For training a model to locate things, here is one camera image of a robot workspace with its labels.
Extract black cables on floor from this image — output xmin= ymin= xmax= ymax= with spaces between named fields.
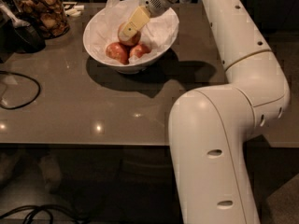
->
xmin=0 ymin=187 xmax=94 ymax=224

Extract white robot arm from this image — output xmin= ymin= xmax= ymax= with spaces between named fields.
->
xmin=120 ymin=0 xmax=290 ymax=224

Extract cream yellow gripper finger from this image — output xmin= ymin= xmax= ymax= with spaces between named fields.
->
xmin=120 ymin=6 xmax=150 ymax=39

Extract black cable on table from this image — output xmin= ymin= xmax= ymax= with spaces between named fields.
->
xmin=0 ymin=70 xmax=42 ymax=111

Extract black appliance with silver handle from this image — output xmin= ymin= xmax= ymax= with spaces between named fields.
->
xmin=0 ymin=0 xmax=46 ymax=53

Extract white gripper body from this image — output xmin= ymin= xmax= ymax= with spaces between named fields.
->
xmin=140 ymin=0 xmax=172 ymax=18

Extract red apple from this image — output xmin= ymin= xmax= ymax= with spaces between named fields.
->
xmin=118 ymin=22 xmax=141 ymax=47
xmin=129 ymin=43 xmax=150 ymax=58
xmin=106 ymin=42 xmax=129 ymax=64

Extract glass jar of chips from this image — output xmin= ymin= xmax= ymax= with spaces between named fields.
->
xmin=13 ymin=0 xmax=69 ymax=39

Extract white ceramic bowl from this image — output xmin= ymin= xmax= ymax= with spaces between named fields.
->
xmin=82 ymin=0 xmax=180 ymax=76

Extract small white items on table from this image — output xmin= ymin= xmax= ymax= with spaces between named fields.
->
xmin=64 ymin=5 xmax=85 ymax=17

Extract white tissue paper liner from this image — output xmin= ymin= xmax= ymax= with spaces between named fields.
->
xmin=90 ymin=0 xmax=180 ymax=63

